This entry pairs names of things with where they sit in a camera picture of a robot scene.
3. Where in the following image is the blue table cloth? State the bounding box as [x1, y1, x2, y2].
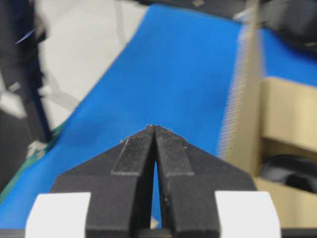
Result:
[0, 4, 317, 238]

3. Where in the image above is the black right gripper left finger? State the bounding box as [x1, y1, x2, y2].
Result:
[25, 124, 156, 238]

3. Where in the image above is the brown cardboard box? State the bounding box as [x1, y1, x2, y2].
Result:
[217, 0, 317, 237]

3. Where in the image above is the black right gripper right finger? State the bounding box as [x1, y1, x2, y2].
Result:
[154, 125, 282, 238]

